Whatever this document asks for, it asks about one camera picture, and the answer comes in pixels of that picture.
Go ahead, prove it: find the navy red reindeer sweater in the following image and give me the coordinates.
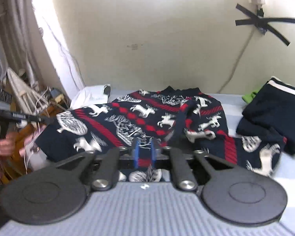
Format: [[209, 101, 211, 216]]
[[36, 87, 286, 176]]

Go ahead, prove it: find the person's left hand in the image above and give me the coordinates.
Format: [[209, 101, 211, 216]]
[[0, 131, 18, 158]]

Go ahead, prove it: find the white folded ironing board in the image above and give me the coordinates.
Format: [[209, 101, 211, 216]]
[[7, 68, 49, 115]]

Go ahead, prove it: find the grey curtain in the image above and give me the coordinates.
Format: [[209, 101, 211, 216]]
[[0, 0, 44, 91]]

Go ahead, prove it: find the white pillow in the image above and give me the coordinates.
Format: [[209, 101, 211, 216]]
[[70, 84, 111, 110]]

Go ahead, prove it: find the green cloth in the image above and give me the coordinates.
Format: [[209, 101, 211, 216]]
[[242, 87, 263, 104]]

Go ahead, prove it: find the navy garment with white stripes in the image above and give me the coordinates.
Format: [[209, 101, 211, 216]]
[[236, 77, 295, 155]]

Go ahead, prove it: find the black tape cross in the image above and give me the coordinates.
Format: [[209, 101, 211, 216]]
[[235, 4, 295, 46]]

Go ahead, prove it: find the thin black wall wire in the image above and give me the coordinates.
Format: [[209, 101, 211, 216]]
[[48, 24, 86, 89]]

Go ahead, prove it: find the beige wall cable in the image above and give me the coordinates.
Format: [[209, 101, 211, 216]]
[[217, 29, 255, 94]]

